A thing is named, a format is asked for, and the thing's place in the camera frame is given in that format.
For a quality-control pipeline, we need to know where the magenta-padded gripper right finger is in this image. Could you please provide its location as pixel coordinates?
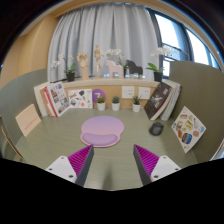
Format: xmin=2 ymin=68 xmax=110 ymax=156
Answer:
xmin=133 ymin=143 xmax=182 ymax=187

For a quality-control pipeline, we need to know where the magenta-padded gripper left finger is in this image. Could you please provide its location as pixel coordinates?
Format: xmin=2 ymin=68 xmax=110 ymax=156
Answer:
xmin=44 ymin=144 xmax=95 ymax=188

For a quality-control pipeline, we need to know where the black computer mouse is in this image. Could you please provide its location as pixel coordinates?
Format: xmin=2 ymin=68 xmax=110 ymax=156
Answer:
xmin=148 ymin=121 xmax=165 ymax=137

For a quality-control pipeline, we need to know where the pink purple mouse pad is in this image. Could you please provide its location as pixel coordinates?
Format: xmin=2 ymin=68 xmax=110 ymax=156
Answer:
xmin=79 ymin=115 xmax=126 ymax=148

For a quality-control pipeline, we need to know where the white card with colourful stickers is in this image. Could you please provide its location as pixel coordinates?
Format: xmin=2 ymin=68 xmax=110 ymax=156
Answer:
xmin=170 ymin=105 xmax=207 ymax=154

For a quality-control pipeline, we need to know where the beige card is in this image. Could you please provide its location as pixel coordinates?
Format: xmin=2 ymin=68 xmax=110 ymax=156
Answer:
xmin=14 ymin=103 xmax=42 ymax=138

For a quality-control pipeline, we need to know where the cream book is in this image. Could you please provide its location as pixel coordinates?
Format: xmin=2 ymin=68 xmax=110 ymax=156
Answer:
xmin=159 ymin=79 xmax=179 ymax=121

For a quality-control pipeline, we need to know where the spiky succulent white pot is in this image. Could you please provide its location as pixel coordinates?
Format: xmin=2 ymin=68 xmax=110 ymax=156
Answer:
xmin=131 ymin=95 xmax=142 ymax=113

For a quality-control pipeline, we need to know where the black book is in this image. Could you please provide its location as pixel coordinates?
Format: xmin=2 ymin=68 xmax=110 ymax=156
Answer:
xmin=143 ymin=81 xmax=173 ymax=121

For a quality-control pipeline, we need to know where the red-edged photo magazine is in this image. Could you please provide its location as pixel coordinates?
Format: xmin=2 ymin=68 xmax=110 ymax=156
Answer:
xmin=44 ymin=81 xmax=71 ymax=118

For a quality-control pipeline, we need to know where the white book with printed spine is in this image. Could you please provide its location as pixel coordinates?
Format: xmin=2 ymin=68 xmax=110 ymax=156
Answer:
xmin=164 ymin=83 xmax=183 ymax=122

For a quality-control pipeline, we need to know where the white card with small pictures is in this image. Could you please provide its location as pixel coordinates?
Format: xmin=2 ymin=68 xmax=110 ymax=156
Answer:
xmin=67 ymin=88 xmax=94 ymax=109

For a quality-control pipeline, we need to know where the light green succulent white pot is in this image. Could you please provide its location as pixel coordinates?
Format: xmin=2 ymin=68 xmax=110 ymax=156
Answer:
xmin=96 ymin=96 xmax=107 ymax=112

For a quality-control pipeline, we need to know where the dark green succulent white pot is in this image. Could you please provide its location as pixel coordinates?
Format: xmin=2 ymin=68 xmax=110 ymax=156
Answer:
xmin=111 ymin=95 xmax=121 ymax=112

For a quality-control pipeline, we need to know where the purple round disc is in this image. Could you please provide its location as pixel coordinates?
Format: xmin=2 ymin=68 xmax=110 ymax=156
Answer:
xmin=91 ymin=88 xmax=107 ymax=104

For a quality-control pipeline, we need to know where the olive desk partition panel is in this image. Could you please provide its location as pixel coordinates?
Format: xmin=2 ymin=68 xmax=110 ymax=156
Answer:
xmin=168 ymin=60 xmax=224 ymax=164
xmin=0 ymin=68 xmax=48 ymax=158

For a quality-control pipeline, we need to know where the tall white orchid black pot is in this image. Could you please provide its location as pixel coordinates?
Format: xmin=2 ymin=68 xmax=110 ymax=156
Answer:
xmin=145 ymin=46 xmax=174 ymax=83

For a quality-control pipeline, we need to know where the small white orchid black pot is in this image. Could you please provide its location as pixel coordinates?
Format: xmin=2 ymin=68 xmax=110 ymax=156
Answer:
xmin=50 ymin=53 xmax=78 ymax=83

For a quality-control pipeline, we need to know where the light wooden desk shelf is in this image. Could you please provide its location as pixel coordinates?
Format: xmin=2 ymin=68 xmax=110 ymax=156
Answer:
xmin=34 ymin=77 xmax=161 ymax=109

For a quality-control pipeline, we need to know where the dark grey horse figure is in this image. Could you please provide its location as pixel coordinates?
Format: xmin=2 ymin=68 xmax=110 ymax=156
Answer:
xmin=125 ymin=59 xmax=144 ymax=76

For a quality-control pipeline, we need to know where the wooden hand model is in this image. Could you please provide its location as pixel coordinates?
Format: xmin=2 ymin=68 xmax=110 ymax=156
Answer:
xmin=76 ymin=51 xmax=90 ymax=80

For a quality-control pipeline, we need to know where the pink horse figure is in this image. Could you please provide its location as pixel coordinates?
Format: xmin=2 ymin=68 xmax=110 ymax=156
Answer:
xmin=105 ymin=59 xmax=125 ymax=79

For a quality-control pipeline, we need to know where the wooden artist mannequin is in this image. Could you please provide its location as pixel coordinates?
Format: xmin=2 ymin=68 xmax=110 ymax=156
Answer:
xmin=93 ymin=44 xmax=104 ymax=78

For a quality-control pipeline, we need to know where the dark-framed window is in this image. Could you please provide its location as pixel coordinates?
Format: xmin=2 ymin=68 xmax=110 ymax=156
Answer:
xmin=146 ymin=8 xmax=223 ymax=79

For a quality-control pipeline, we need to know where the light grey curtain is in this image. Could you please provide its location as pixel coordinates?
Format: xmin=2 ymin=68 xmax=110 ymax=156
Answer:
xmin=46 ymin=2 xmax=160 ymax=83

